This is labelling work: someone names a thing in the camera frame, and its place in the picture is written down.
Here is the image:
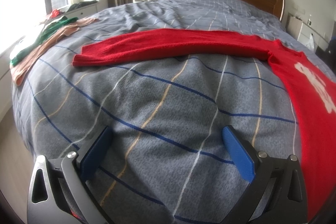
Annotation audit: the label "red knit sweater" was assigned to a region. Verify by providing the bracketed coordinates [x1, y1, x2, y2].
[72, 28, 335, 218]

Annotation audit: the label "dark clothes on bench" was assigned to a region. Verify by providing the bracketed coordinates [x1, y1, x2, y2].
[67, 0, 97, 12]

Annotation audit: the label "grey plaid bed cover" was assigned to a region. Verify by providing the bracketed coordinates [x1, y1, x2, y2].
[11, 0, 336, 224]

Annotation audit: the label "white window drawer bench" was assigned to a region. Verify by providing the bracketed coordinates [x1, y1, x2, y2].
[1, 2, 98, 119]

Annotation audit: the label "pink folded garment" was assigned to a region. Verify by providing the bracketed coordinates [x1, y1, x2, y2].
[10, 17, 97, 86]

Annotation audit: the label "black blue jacket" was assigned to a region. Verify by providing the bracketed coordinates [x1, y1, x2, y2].
[315, 36, 336, 70]

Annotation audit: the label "white plastic bag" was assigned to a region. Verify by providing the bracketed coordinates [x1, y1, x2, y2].
[305, 33, 315, 52]

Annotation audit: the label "white desk cabinet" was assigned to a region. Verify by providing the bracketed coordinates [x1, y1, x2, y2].
[286, 13, 329, 52]

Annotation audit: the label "green white folded garment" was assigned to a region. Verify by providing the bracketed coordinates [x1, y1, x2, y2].
[10, 16, 79, 67]

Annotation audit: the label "red item on bench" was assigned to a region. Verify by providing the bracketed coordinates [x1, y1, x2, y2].
[49, 9, 62, 19]

